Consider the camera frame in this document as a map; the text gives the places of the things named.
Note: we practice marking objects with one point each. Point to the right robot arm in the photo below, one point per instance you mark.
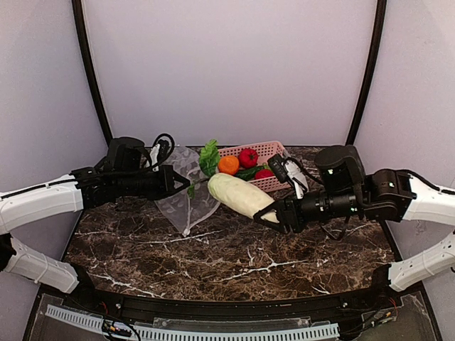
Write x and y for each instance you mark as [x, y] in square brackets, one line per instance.
[386, 195]

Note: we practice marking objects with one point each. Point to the red toy tomato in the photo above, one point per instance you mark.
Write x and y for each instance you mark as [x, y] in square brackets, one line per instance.
[248, 158]

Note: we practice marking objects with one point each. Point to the black front table rail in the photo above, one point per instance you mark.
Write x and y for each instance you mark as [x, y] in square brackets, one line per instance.
[354, 310]

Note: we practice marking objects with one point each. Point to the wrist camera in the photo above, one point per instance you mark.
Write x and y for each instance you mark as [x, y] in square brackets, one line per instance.
[287, 170]
[161, 149]

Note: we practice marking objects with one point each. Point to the clear zip top bag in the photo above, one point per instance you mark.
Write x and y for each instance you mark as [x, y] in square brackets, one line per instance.
[191, 205]

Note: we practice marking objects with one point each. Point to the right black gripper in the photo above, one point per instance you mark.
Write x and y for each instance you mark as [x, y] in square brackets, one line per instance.
[291, 214]

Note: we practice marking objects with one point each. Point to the left black frame post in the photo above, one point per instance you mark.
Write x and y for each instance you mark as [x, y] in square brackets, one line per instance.
[85, 52]

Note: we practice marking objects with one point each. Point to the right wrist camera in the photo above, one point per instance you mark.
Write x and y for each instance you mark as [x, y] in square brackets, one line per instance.
[287, 170]

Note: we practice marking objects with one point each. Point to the green toy cucumber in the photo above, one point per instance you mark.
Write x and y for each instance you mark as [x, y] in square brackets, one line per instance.
[249, 173]

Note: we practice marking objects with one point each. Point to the red toy fruit right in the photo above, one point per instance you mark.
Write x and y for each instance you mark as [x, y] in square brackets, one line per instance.
[264, 173]

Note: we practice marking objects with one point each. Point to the pink perforated plastic basket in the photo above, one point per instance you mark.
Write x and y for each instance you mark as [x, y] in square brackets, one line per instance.
[265, 151]

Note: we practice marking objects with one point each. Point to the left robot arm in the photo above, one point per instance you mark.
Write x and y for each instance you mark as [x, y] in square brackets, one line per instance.
[129, 169]

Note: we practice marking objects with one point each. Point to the white toy radish with leaves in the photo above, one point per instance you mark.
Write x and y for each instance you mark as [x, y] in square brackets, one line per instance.
[235, 193]

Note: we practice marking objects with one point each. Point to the right black frame post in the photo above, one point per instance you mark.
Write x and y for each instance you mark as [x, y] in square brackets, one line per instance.
[375, 41]

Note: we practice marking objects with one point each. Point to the orange toy fruit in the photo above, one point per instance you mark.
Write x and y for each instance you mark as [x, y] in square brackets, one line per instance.
[229, 165]

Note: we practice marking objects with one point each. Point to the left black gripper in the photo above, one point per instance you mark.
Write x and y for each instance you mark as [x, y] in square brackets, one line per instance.
[165, 182]

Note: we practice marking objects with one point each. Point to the black frame post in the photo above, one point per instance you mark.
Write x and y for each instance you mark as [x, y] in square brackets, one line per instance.
[375, 41]
[85, 52]

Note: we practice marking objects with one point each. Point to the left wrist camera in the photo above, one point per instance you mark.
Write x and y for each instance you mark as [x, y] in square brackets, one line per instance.
[161, 149]

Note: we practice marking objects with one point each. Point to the white slotted cable duct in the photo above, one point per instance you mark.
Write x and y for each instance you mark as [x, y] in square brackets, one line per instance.
[169, 329]

